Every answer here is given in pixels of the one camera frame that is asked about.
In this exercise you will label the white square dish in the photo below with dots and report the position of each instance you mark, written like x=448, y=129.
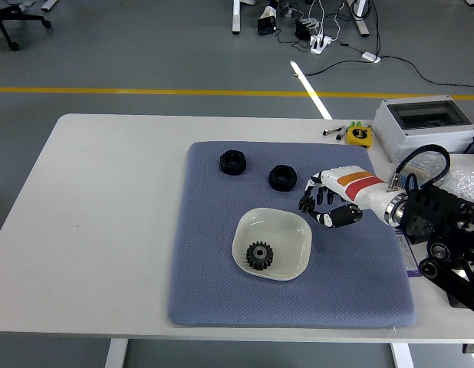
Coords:
x=275, y=234

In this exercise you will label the small black white connector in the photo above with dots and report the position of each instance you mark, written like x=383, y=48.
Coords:
x=340, y=135

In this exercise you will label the purple-edged label card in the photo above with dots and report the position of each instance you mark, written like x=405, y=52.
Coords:
x=409, y=260

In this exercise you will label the blue resistor strip bundle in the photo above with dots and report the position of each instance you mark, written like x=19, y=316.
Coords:
x=410, y=181

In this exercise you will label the white desk leg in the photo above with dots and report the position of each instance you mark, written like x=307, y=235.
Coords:
x=360, y=21
x=236, y=17

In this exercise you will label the small black device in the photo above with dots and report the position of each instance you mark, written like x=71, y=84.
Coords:
x=420, y=234

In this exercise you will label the large black gear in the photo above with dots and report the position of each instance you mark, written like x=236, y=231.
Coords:
x=259, y=256

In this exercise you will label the white power adapter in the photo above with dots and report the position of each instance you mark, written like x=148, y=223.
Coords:
x=370, y=56

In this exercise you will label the yellow tape measure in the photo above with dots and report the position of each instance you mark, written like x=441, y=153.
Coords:
x=359, y=136

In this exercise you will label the crinkled clear plastic bag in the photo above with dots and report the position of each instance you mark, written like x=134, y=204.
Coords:
x=463, y=182

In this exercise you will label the black office chair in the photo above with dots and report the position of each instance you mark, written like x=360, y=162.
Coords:
x=7, y=17

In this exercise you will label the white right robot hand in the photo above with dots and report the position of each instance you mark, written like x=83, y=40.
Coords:
x=359, y=188

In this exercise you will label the flat white box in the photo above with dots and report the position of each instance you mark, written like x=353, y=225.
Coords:
x=465, y=161

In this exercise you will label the white electrical enclosure box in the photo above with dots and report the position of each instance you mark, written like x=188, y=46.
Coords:
x=390, y=126

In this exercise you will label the large black hex nut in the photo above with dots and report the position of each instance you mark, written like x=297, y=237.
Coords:
x=232, y=162
x=282, y=178

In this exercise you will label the clear bag of components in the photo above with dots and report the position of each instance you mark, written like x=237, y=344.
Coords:
x=426, y=165

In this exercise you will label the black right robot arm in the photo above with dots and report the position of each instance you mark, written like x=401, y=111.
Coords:
x=432, y=207

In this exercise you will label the black charger box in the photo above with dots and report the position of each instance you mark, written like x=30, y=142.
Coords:
x=302, y=29

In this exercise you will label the white table leg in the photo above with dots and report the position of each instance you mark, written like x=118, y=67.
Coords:
x=402, y=356
x=116, y=354

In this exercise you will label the blue-grey textured mat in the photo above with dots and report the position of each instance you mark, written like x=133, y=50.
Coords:
x=283, y=303

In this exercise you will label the white power strip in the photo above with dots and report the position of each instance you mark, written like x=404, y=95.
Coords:
x=320, y=44

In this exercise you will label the black power adapter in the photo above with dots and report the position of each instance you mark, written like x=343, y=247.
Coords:
x=266, y=26

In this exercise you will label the person's light shoe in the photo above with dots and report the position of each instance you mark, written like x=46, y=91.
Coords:
x=267, y=12

